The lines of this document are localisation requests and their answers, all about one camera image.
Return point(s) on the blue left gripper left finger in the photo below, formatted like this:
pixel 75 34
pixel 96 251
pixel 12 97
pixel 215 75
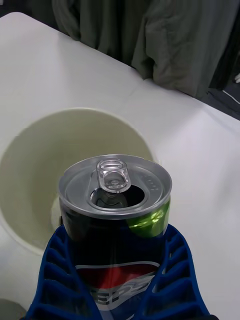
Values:
pixel 60 280

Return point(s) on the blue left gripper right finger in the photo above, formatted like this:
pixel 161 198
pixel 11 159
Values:
pixel 177 282

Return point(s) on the black drink can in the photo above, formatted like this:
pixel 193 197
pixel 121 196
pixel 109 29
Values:
pixel 115 240

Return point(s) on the grey-green curtain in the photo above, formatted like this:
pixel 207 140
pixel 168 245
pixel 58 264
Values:
pixel 175 42

